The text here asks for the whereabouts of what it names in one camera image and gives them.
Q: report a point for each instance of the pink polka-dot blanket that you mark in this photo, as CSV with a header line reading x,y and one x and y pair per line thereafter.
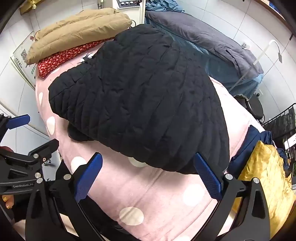
x,y
157,190

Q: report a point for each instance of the yellow garment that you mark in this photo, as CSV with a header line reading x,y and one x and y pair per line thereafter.
x,y
272,173

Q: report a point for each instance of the black round stool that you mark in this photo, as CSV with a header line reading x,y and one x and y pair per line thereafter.
x,y
254,107

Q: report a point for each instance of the navy garment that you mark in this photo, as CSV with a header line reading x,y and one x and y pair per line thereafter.
x,y
249,141

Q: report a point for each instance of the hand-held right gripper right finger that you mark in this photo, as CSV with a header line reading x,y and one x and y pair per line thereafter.
x,y
208,179

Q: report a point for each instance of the red floral cloth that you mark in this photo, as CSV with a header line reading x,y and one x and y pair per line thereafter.
x,y
57,60

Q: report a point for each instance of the black quilted jacket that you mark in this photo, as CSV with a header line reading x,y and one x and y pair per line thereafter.
x,y
138,92

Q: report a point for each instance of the white wall socket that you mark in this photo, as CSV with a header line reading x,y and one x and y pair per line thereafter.
x,y
245,45

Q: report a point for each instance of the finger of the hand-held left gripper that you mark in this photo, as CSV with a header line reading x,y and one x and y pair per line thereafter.
x,y
19,121
45,148

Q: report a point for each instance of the dark grey duvet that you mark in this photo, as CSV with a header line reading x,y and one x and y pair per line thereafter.
x,y
219,71

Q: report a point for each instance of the person's left hand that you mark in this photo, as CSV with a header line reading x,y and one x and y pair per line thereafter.
x,y
7,201

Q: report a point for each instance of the blue crumpled cloth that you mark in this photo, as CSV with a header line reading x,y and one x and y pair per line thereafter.
x,y
164,5

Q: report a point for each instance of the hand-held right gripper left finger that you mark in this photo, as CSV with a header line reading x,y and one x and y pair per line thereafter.
x,y
89,179

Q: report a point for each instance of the wooden shelving unit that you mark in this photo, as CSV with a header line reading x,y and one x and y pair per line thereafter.
x,y
26,7

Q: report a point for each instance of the tan padded jacket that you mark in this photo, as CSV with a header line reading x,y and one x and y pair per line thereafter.
x,y
76,32

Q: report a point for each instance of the white machine with monitor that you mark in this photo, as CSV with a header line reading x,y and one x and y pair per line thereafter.
x,y
124,9

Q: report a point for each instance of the wall poster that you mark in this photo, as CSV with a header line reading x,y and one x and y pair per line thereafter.
x,y
22,58

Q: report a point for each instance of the wooden wall shelf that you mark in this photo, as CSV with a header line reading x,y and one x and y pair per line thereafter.
x,y
270,5

